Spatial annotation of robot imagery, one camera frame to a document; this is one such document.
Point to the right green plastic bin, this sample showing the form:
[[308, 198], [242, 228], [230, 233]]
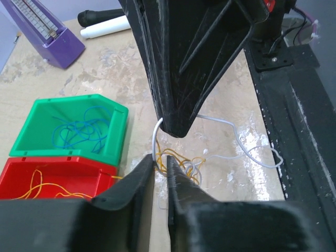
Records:
[[90, 126]]

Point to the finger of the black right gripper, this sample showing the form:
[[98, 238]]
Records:
[[204, 39], [149, 21]]

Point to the red plastic bin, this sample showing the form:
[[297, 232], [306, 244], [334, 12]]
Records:
[[55, 177]]

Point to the purple metronome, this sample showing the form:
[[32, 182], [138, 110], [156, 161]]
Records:
[[56, 44]]

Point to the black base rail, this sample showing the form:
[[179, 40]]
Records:
[[300, 121]]

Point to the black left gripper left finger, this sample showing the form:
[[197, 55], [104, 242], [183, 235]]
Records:
[[119, 219]]

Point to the white microphone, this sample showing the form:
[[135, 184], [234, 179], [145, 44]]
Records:
[[104, 28]]

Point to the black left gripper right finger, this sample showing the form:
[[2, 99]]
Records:
[[199, 222]]

